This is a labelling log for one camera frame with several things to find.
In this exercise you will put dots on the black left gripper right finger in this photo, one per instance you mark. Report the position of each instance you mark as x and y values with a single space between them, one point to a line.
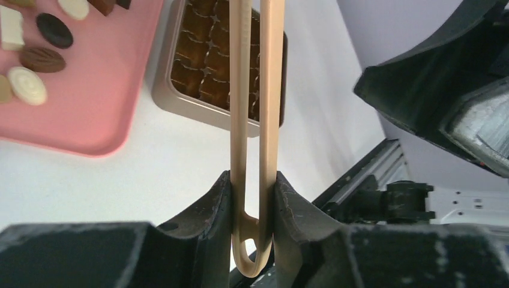
314 250

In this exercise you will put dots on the gold chocolate box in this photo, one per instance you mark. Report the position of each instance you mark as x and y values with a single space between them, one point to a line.
192 78

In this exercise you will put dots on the pink plastic tray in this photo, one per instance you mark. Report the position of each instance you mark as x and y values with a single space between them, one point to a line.
91 102

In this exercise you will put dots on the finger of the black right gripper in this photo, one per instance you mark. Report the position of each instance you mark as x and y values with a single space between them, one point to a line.
452 89

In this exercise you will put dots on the dark oval chocolate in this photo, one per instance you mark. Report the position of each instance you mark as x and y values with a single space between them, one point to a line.
54 30

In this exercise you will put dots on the white rectangular chocolate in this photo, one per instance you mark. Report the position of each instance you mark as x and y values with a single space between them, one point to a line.
11 29

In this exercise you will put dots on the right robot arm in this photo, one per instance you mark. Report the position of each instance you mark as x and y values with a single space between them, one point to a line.
401 203

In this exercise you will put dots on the white round swirl chocolate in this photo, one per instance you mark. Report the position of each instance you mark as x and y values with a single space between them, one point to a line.
27 86

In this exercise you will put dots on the brown ribbed oval chocolate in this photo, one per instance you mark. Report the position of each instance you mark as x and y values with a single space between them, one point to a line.
42 60

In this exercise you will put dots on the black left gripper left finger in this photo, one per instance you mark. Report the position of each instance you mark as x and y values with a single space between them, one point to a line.
192 249

